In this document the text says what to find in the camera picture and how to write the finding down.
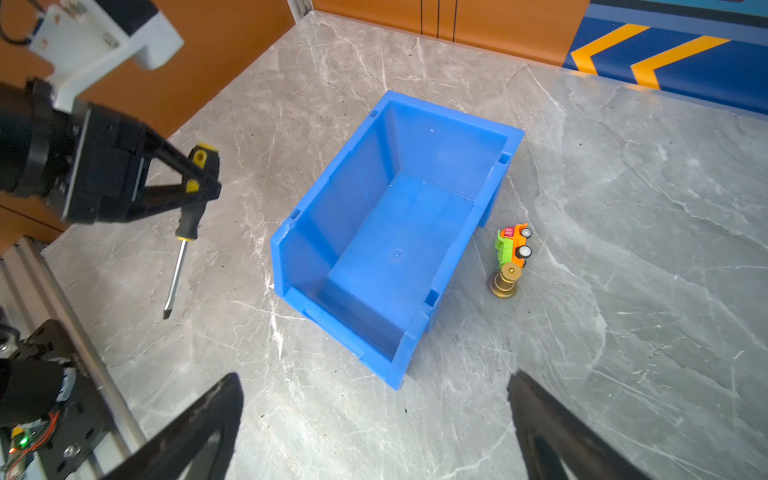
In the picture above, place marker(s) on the black yellow screwdriver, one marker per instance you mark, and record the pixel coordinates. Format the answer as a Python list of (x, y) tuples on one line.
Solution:
[(186, 222)]

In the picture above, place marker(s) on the brass bell-shaped weight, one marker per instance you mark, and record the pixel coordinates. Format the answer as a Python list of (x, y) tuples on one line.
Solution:
[(503, 283)]

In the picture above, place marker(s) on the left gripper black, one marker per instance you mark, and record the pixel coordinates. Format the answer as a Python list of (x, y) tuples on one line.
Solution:
[(108, 151)]

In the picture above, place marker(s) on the small colourful toy truck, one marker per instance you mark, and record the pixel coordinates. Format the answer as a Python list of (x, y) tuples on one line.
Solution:
[(511, 245)]

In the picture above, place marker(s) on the blue plastic bin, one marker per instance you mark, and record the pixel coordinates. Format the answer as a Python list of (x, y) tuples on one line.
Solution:
[(368, 253)]

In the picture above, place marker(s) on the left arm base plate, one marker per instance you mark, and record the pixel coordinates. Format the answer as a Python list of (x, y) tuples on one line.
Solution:
[(51, 409)]

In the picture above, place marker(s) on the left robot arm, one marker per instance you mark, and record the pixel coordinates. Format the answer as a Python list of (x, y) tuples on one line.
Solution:
[(37, 146)]

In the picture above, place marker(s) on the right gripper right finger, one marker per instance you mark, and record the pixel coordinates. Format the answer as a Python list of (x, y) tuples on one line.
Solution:
[(554, 443)]

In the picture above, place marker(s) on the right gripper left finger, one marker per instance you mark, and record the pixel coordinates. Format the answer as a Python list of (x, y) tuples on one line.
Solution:
[(198, 444)]

